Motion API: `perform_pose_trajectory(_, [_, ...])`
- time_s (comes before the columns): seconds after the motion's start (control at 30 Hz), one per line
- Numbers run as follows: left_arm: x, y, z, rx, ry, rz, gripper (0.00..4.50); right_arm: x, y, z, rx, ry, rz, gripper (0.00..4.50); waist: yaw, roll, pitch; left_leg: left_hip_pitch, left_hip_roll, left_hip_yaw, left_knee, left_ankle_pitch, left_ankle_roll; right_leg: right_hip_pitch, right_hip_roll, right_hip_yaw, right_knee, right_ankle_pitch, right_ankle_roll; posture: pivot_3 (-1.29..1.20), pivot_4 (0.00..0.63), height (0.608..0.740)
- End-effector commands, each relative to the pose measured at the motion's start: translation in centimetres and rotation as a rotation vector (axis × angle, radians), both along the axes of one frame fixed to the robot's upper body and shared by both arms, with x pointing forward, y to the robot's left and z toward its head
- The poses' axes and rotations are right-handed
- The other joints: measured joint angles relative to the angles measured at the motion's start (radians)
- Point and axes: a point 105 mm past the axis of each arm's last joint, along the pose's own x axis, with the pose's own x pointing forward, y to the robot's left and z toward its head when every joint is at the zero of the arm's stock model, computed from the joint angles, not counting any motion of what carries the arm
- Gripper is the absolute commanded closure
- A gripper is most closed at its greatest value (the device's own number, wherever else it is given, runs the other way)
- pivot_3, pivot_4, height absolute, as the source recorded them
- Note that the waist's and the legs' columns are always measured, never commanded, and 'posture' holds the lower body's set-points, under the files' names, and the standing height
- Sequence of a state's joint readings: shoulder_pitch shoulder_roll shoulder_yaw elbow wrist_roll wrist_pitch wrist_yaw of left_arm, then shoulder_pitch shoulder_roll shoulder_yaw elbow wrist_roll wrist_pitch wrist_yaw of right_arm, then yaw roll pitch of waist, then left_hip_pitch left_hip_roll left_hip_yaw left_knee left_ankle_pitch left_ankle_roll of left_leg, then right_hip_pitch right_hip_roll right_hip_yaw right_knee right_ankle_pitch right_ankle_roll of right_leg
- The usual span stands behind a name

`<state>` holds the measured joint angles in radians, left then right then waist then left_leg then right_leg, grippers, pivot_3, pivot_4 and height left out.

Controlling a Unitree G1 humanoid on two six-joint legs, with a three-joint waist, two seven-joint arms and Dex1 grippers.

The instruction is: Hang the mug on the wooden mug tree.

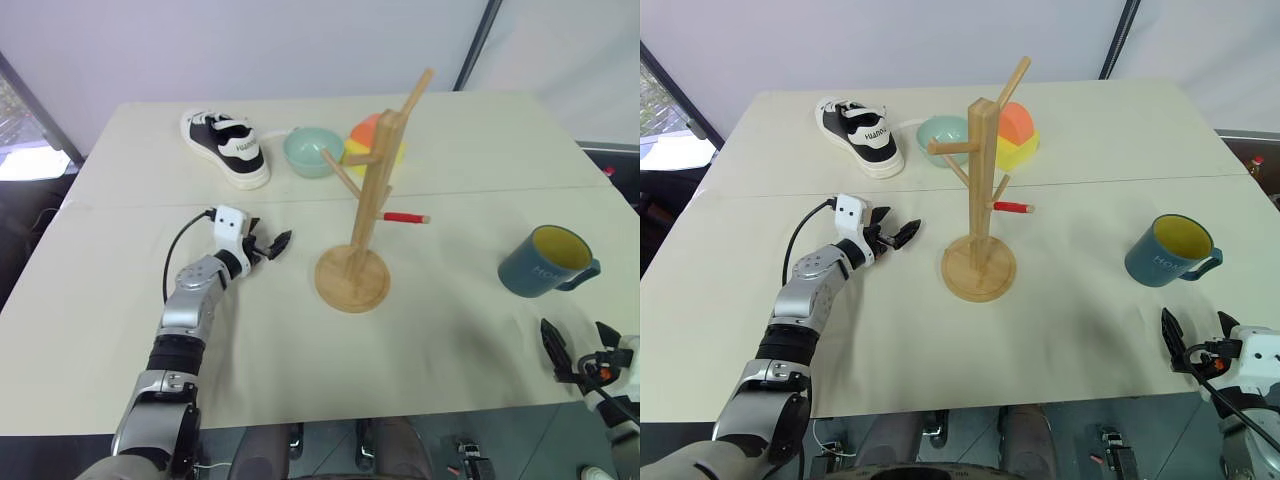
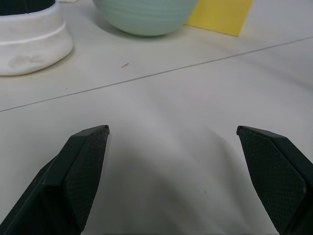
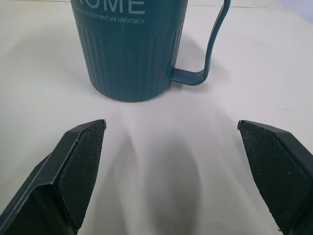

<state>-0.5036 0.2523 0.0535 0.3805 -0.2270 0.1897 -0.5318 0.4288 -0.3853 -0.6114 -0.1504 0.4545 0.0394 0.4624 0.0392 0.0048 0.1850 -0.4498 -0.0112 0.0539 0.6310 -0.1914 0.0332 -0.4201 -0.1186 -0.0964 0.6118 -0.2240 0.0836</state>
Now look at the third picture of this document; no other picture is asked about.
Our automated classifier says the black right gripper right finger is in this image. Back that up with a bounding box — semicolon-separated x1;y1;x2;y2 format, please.
237;119;313;235

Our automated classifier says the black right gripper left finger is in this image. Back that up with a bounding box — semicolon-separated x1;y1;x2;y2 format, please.
0;119;107;235

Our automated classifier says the teal ribbed plastic mug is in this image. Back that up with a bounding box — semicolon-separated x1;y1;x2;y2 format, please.
70;0;231;102

